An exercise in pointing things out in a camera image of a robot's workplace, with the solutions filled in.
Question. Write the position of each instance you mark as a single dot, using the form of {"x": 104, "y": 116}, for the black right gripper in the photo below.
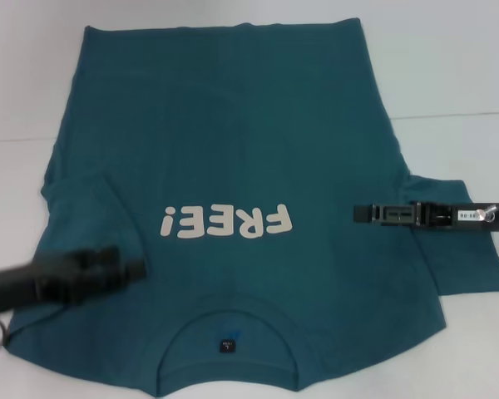
{"x": 445, "y": 216}

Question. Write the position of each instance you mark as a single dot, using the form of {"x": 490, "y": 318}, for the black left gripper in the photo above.
{"x": 37, "y": 282}

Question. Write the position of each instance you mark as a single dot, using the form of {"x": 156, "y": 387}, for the teal t-shirt with FREE print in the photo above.
{"x": 233, "y": 137}

